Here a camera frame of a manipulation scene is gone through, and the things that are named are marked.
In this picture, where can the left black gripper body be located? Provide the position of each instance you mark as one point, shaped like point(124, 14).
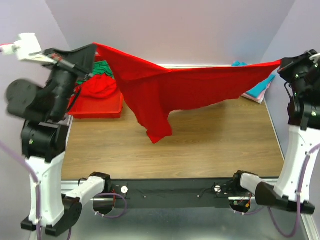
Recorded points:
point(69, 66)

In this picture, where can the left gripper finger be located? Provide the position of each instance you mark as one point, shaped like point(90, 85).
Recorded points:
point(84, 64)
point(67, 55)

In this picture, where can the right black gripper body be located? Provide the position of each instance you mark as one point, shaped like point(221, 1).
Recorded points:
point(292, 67)

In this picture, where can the red t shirt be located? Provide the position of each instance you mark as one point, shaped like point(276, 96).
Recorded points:
point(97, 87)
point(152, 92)

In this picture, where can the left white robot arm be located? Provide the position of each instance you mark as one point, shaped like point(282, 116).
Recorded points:
point(44, 140)

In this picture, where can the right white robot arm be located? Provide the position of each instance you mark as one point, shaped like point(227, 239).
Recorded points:
point(291, 192)

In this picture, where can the green t shirt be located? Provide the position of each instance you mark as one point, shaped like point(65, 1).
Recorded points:
point(99, 68)

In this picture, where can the red plastic bin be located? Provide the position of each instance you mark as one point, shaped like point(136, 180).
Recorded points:
point(92, 108)

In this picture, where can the folded teal t shirt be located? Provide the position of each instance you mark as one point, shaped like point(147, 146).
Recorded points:
point(259, 87)

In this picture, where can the folded pink t shirt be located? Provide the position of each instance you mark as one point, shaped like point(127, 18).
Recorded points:
point(245, 95)

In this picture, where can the folded white t shirt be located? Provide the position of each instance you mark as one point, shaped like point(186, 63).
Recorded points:
point(260, 98)

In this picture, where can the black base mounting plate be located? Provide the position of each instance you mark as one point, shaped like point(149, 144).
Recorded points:
point(178, 193)

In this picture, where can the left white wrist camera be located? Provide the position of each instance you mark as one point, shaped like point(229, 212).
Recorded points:
point(26, 48)

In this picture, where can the aluminium frame rail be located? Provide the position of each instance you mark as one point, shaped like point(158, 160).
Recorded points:
point(236, 206)

